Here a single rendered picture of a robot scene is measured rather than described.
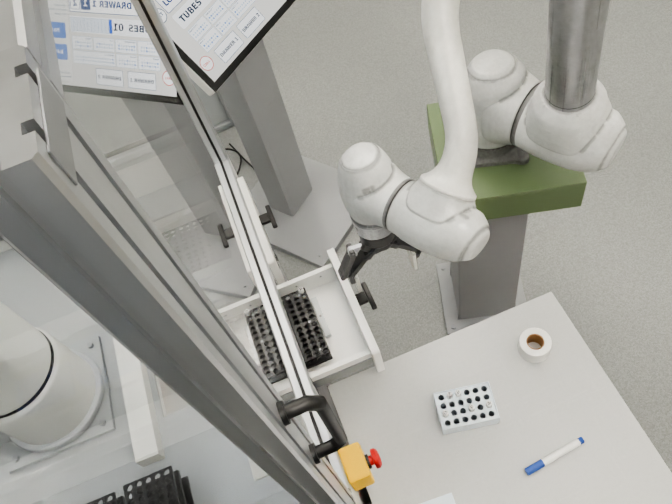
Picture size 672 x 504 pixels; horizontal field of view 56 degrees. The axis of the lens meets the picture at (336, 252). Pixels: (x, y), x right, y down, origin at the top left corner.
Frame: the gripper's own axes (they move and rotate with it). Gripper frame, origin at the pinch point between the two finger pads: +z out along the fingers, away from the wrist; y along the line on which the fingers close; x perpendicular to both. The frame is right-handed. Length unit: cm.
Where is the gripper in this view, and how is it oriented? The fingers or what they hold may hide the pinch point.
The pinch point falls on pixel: (385, 273)
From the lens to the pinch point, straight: 145.2
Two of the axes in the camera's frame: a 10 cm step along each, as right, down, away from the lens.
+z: 1.7, 5.3, 8.3
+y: -9.3, 3.8, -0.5
